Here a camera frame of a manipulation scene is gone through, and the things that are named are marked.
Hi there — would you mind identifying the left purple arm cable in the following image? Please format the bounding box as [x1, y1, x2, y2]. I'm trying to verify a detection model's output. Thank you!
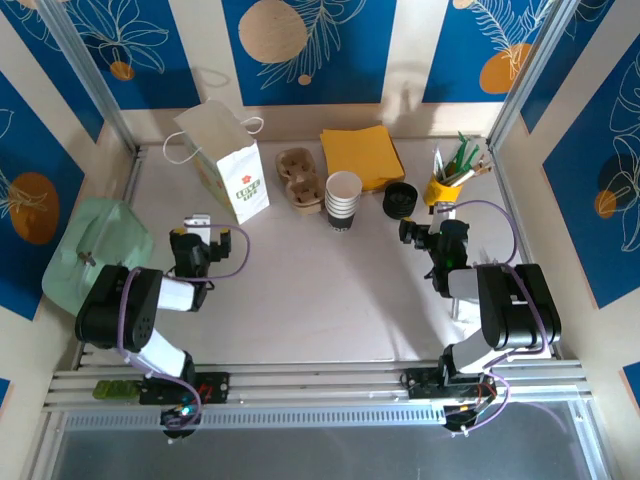
[115, 223, 252, 432]

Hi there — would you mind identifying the mint green zipper pouch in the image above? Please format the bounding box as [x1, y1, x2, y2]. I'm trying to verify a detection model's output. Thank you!
[42, 197, 154, 316]

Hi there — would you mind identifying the stack of yellow napkins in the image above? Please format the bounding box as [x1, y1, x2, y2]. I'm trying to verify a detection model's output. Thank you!
[319, 124, 406, 194]

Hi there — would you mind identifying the stack of black cup lids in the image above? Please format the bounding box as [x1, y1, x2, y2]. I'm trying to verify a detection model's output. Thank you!
[382, 181, 420, 220]

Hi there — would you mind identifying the aluminium front rail beam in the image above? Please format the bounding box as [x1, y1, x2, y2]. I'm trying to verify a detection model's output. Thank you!
[42, 358, 594, 416]

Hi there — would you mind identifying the slotted grey cable duct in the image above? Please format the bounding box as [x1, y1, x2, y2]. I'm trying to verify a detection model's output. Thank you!
[59, 405, 449, 431]

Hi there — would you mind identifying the black controller board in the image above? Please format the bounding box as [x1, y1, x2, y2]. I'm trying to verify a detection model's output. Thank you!
[159, 403, 204, 441]
[443, 403, 484, 437]

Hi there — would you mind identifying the stack of cardboard cup carriers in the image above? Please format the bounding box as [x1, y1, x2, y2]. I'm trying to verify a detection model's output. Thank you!
[274, 148, 324, 216]

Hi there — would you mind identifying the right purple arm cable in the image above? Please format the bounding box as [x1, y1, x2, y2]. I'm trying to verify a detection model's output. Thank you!
[433, 199, 549, 435]

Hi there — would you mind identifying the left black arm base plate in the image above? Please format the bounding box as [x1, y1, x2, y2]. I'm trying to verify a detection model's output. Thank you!
[139, 372, 231, 406]

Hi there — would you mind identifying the green plastic block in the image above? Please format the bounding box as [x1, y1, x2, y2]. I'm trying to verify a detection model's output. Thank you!
[94, 380, 142, 401]

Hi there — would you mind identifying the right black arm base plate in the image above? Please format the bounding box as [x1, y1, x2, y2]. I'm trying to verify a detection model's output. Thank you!
[404, 367, 501, 401]

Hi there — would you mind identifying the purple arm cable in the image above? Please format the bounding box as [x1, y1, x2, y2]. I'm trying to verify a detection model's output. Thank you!
[115, 223, 252, 432]
[433, 199, 549, 435]

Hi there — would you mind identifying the stack of paper cups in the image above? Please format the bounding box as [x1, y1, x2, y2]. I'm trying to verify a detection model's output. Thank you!
[324, 171, 363, 234]

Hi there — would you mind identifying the floral white paper bag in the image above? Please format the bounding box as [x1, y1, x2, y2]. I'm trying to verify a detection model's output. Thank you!
[163, 98, 271, 226]

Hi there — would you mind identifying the wooden stirrer stick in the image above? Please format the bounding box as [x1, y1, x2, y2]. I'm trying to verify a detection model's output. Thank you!
[452, 157, 494, 186]

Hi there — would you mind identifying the aluminium frame post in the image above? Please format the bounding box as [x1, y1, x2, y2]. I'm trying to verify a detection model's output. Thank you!
[37, 0, 140, 156]
[486, 0, 576, 152]

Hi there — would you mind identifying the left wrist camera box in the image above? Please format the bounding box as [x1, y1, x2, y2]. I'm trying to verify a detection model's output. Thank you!
[183, 214, 212, 242]

